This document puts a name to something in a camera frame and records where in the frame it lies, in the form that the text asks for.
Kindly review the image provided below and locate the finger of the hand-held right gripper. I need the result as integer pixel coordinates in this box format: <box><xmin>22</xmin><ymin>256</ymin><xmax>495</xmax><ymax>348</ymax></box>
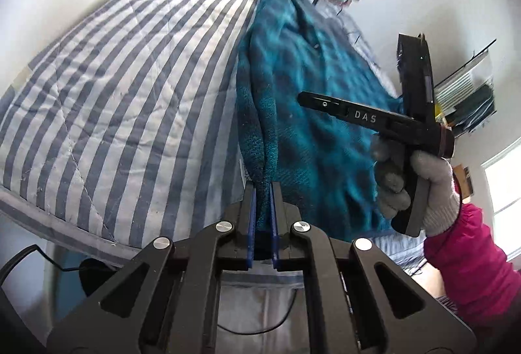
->
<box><xmin>298</xmin><ymin>92</ymin><xmax>347</xmax><ymax>118</ymax></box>

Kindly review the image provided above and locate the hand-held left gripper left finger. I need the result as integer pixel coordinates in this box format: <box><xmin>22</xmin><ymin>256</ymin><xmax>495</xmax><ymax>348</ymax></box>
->
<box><xmin>47</xmin><ymin>182</ymin><xmax>257</xmax><ymax>354</ymax></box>

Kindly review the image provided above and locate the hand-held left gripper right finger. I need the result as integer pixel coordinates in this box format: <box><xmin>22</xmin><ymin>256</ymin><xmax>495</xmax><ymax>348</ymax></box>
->
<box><xmin>271</xmin><ymin>182</ymin><xmax>477</xmax><ymax>354</ymax></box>

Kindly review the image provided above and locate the teal knit sweater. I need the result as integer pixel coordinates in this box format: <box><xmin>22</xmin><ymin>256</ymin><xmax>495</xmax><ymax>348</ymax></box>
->
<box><xmin>236</xmin><ymin>0</ymin><xmax>405</xmax><ymax>261</ymax></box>

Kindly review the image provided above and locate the person's right hand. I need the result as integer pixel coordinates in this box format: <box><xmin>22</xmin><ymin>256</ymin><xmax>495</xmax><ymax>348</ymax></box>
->
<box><xmin>372</xmin><ymin>134</ymin><xmax>462</xmax><ymax>237</ymax></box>

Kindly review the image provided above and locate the window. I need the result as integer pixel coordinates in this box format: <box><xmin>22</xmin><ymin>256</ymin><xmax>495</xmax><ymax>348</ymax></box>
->
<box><xmin>481</xmin><ymin>153</ymin><xmax>521</xmax><ymax>269</ymax></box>

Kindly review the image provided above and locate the blue striped quilt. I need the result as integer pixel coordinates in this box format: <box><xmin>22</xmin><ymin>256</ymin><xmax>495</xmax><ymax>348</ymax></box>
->
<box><xmin>0</xmin><ymin>0</ymin><xmax>426</xmax><ymax>290</ymax></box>

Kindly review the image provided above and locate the black power cable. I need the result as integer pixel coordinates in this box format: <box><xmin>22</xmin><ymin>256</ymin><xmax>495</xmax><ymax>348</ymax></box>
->
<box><xmin>0</xmin><ymin>244</ymin><xmax>119</xmax><ymax>298</ymax></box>

